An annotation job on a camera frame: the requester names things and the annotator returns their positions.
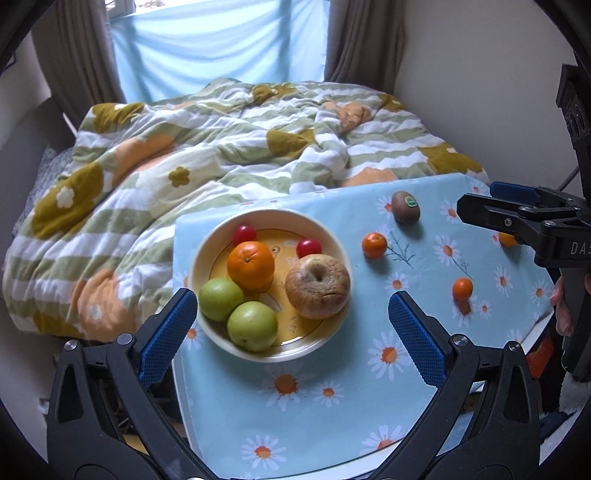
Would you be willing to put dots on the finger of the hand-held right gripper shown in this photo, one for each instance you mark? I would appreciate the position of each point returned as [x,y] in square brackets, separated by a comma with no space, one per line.
[498,212]
[515,193]

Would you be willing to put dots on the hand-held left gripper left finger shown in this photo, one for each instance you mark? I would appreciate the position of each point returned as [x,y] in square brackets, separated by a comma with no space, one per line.
[166,341]

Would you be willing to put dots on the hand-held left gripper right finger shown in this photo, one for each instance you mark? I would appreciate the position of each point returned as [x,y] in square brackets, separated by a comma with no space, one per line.
[418,341]

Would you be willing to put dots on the medium orange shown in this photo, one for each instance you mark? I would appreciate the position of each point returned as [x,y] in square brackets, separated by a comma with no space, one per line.
[508,241]

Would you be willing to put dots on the green apple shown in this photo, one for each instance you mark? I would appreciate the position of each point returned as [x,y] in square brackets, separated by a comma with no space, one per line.
[219,300]
[251,326]

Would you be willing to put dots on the wrinkled apple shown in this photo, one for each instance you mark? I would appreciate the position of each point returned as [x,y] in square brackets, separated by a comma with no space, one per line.
[318,290]

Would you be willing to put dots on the large orange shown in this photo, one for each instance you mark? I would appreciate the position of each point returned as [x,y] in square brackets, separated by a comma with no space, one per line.
[250,265]

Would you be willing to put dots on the yellow duck print bowl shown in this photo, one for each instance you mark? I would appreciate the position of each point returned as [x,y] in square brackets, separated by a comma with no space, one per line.
[295,337]

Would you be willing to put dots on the red cherry tomato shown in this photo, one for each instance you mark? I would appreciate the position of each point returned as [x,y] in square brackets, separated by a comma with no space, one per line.
[308,247]
[244,233]

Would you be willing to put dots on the person's right hand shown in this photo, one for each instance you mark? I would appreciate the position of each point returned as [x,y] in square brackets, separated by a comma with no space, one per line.
[562,309]

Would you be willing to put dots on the small orange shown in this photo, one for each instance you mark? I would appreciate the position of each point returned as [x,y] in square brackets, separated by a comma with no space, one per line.
[374,245]
[462,290]

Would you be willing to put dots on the brown kiwi with sticker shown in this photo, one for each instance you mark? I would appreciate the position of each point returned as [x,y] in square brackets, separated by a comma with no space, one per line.
[406,208]

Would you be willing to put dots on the blue daisy print tablecloth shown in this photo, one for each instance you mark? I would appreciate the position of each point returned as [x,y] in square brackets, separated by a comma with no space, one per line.
[332,415]

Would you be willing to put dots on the red orange object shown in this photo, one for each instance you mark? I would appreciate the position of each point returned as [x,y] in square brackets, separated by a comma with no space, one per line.
[540,357]

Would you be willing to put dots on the green striped flower blanket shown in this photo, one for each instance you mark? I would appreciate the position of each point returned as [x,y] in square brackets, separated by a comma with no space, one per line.
[184,157]

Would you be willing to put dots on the grey floral bed sheet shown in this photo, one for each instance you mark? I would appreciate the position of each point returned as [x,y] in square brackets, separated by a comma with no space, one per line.
[46,175]

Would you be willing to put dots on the brown curtain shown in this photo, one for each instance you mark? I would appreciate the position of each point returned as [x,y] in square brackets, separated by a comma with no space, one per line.
[364,41]
[78,55]

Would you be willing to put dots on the grey bed headboard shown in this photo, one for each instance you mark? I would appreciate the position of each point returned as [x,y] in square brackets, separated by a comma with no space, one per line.
[32,147]

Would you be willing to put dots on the light blue window cloth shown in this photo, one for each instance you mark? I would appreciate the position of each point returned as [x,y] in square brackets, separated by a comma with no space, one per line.
[217,46]

